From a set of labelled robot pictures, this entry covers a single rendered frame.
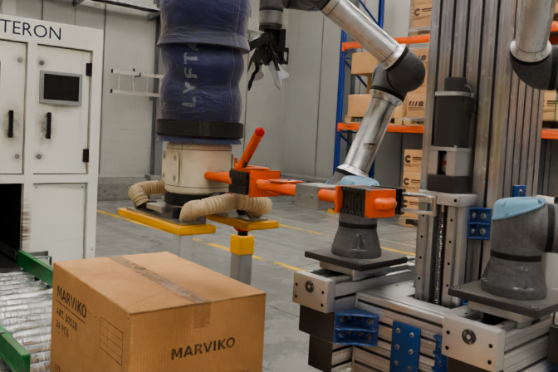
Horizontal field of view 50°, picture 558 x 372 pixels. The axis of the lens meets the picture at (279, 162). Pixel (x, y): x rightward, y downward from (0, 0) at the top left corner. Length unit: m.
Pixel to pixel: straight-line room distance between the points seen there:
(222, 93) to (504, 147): 0.78
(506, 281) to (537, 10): 0.63
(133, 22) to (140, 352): 10.19
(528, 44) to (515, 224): 0.44
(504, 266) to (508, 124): 0.43
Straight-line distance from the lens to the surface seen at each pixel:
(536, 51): 1.62
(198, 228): 1.40
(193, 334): 1.60
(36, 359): 2.41
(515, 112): 1.79
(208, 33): 1.48
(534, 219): 1.51
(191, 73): 1.49
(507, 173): 1.77
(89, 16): 11.13
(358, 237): 1.79
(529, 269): 1.53
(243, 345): 1.70
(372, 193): 1.06
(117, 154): 11.27
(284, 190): 1.24
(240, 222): 1.51
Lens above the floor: 1.40
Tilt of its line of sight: 3 degrees down
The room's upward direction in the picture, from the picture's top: 3 degrees clockwise
